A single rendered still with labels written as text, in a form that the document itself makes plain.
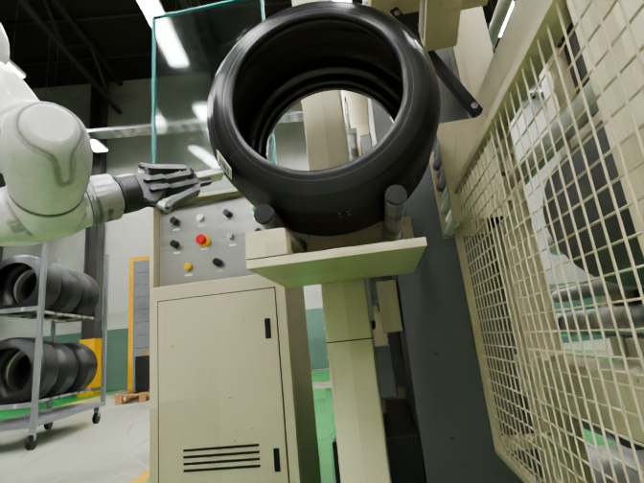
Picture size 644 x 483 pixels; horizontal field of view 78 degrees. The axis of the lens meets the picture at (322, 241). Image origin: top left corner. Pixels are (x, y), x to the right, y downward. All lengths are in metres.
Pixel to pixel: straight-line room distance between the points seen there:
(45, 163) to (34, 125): 0.05
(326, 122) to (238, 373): 0.94
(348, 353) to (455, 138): 0.68
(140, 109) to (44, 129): 11.94
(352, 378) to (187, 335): 0.73
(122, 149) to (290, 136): 4.50
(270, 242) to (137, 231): 10.36
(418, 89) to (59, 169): 0.68
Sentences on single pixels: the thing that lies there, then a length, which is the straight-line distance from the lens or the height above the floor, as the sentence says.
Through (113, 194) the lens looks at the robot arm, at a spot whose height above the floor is 0.92.
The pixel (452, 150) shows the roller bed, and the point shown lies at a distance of 1.22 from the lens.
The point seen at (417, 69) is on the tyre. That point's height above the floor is 1.17.
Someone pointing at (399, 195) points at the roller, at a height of 0.90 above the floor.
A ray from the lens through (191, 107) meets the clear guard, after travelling 1.97.
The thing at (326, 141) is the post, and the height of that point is 1.24.
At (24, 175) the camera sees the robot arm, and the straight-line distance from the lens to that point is 0.67.
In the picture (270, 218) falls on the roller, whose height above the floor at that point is 0.89.
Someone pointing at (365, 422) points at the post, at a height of 0.41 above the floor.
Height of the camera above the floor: 0.63
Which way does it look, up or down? 14 degrees up
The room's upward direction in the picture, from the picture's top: 6 degrees counter-clockwise
